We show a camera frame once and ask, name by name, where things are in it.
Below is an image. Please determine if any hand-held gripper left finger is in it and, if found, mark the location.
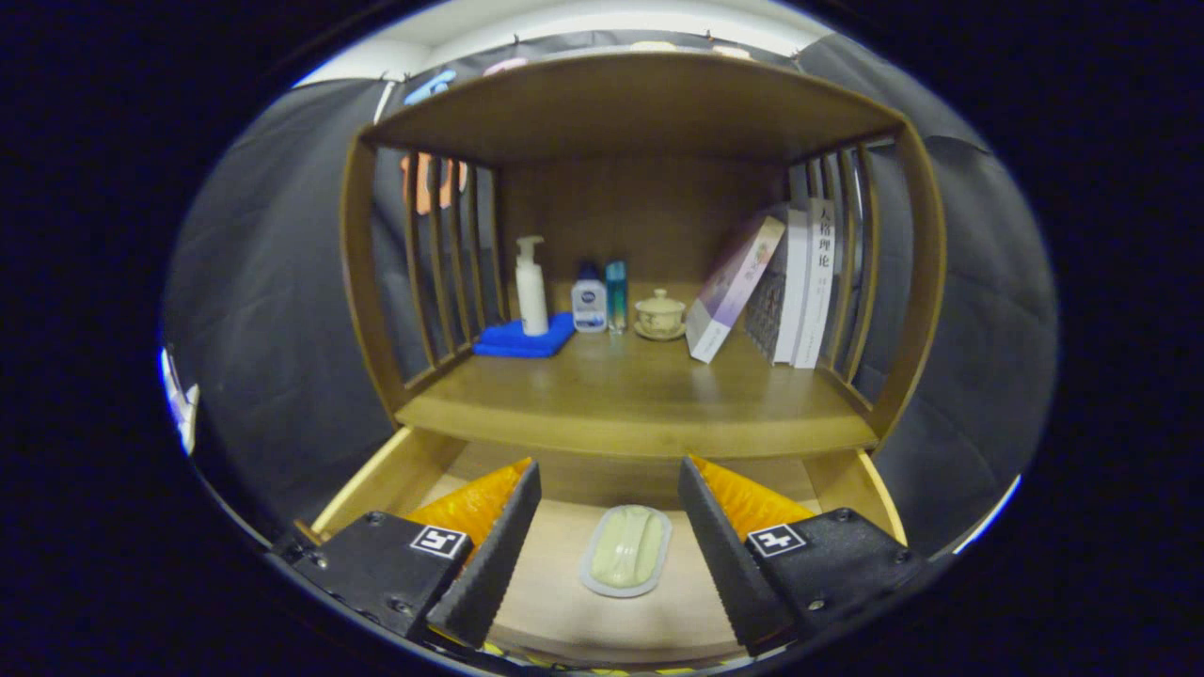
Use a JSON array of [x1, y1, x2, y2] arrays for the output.
[[273, 457, 544, 650]]

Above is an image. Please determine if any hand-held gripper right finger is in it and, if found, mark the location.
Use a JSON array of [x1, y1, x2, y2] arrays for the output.
[[677, 454, 927, 657]]

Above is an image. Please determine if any wooden drawer with black knob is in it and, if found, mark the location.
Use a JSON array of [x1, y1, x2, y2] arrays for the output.
[[310, 425, 909, 664]]

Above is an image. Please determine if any wooden countertop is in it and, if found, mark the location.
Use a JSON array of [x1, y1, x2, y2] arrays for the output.
[[395, 320, 880, 460]]

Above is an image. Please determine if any wooden cabinet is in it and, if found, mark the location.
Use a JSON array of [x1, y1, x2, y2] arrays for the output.
[[341, 52, 947, 462]]

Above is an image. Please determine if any folded blue cloth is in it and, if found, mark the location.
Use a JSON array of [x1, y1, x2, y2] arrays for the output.
[[472, 312, 577, 359]]

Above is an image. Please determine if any dark patterned book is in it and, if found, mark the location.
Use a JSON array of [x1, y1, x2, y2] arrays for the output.
[[743, 263, 786, 360]]

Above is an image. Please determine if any beige lidded teacup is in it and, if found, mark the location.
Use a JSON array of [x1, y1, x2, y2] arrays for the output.
[[633, 289, 689, 341]]

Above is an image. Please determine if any plain white book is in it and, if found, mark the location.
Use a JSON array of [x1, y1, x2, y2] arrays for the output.
[[773, 207, 812, 366]]

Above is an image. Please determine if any white pump bottle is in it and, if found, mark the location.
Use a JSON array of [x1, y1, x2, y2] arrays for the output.
[[515, 235, 549, 337]]

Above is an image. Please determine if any leaning purple white book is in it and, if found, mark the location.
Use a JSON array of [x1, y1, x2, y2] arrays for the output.
[[685, 215, 786, 364]]

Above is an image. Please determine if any white bottle with blue cap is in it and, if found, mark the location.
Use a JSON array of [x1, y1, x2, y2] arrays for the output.
[[572, 263, 609, 334]]

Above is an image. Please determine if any white book with black characters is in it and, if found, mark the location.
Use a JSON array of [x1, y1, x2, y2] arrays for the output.
[[793, 197, 837, 370]]

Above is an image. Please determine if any black backdrop cloth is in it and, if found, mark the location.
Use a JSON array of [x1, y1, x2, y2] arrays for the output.
[[165, 28, 1059, 556]]

